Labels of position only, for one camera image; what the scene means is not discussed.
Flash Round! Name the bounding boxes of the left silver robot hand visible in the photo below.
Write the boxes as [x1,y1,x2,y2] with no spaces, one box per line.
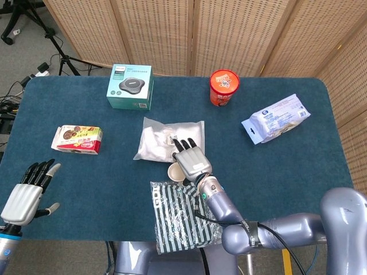
[0,159,62,226]

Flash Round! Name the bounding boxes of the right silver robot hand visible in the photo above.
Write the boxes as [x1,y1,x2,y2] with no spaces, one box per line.
[171,137,213,186]

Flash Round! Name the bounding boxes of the small white paper cup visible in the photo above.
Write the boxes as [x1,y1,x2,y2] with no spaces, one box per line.
[167,162,186,183]

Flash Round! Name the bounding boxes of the red green snack box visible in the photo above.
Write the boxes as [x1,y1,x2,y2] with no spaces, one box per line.
[50,124,104,155]

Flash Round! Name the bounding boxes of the teal speakerphone box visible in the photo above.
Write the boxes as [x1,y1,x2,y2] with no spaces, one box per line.
[106,64,154,111]

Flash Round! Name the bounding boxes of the white garment in frosted bag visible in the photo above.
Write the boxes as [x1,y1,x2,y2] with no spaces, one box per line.
[132,116,206,168]

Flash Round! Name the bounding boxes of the striped shirt in clear bag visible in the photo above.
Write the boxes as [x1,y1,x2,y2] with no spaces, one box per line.
[150,180,225,255]

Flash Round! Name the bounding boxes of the blue felt table cover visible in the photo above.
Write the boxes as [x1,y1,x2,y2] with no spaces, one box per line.
[0,74,361,244]

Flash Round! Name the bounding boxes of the orange instant noodle tub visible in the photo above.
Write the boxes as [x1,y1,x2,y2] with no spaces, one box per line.
[209,69,240,108]

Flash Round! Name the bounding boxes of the white wet wipes pack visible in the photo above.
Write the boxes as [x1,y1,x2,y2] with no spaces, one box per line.
[241,93,311,146]

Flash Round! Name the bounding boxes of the grey robot torso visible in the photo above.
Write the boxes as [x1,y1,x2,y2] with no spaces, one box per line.
[114,241,239,275]

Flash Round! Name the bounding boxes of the metal table leg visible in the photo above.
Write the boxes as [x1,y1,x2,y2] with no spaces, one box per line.
[245,253,255,275]

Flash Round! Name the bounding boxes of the woven rattan folding screen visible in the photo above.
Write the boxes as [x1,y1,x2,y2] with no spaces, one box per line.
[42,0,367,275]

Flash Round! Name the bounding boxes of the white power strip with adapter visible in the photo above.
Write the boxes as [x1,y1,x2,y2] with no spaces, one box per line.
[30,62,51,78]

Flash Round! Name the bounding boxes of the black tripod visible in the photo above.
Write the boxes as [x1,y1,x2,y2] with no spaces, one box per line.
[25,0,103,77]

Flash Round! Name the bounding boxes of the black office chair base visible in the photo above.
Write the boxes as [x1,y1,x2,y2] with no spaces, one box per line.
[0,0,57,46]

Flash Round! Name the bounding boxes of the tangled black floor cables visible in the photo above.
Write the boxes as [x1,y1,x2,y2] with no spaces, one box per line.
[0,76,34,135]

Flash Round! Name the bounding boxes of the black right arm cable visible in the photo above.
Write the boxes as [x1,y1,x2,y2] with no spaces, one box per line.
[194,200,307,275]

